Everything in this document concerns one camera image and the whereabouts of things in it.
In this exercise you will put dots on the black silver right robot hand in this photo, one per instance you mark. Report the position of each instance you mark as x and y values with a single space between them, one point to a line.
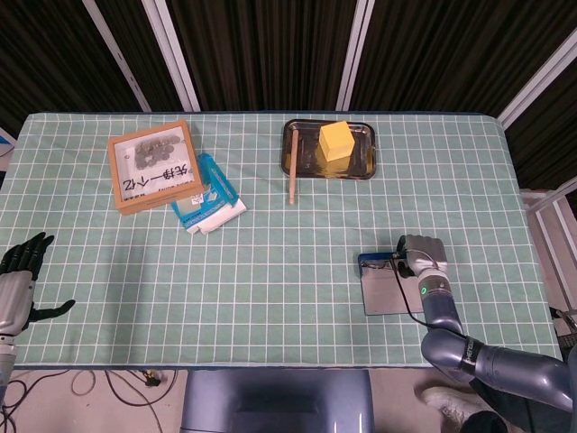
426 252

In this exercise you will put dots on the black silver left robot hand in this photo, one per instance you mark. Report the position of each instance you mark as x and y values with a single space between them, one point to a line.
15 302

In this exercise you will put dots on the black-rimmed eyeglasses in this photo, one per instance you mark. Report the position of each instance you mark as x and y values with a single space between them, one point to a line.
378 265

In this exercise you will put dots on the blue tin box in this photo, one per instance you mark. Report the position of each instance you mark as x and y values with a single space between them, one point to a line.
387 293

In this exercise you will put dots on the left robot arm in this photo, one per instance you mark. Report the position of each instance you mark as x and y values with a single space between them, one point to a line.
5 363

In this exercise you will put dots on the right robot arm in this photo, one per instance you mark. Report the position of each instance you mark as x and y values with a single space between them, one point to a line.
496 361

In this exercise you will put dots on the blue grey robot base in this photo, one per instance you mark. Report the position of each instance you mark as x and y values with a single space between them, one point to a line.
277 401

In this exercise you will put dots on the wooden framed box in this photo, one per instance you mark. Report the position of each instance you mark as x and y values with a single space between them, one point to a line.
155 164

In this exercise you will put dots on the white metal rack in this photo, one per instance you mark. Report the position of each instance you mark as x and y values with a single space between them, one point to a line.
552 216

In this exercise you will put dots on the yellow cube block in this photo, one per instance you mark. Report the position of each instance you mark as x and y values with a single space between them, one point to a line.
336 142

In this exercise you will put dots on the white shoe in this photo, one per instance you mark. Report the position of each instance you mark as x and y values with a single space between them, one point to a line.
451 403

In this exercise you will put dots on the shiny metal tray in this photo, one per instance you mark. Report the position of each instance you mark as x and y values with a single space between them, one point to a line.
306 153

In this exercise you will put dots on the wooden stick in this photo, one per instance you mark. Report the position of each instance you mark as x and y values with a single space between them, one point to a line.
293 171

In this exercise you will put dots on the blue white sign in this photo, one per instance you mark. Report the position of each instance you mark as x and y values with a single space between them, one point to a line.
5 143

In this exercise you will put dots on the black trouser leg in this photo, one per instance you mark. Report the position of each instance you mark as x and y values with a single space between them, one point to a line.
484 424

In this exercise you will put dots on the green checked tablecloth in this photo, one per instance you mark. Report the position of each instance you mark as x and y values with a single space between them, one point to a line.
225 293

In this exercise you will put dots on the blue white paper package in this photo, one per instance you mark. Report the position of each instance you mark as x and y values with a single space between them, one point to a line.
212 207

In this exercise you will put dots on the slanted white frame beam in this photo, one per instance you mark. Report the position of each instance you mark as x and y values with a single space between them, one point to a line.
538 81

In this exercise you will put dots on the thin white frame post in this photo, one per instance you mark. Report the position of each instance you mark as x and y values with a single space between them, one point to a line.
118 56

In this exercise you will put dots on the double white frame post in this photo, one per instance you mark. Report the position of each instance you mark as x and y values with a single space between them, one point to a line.
173 56

